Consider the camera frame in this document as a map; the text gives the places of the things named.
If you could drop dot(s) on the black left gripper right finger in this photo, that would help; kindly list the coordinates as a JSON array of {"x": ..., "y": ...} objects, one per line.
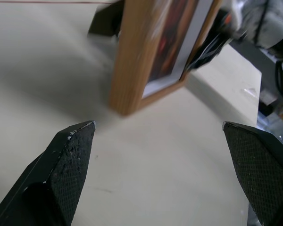
[{"x": 259, "y": 169}]

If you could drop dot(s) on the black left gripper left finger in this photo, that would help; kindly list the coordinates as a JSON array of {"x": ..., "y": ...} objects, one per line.
[{"x": 61, "y": 174}]

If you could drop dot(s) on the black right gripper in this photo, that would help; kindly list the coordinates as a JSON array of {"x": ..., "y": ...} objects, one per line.
[{"x": 220, "y": 26}]

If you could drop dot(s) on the wooden picture frame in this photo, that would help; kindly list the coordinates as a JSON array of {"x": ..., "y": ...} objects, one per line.
[{"x": 136, "y": 58}]

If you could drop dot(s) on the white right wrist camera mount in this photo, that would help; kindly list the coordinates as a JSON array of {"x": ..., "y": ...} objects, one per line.
[{"x": 235, "y": 9}]

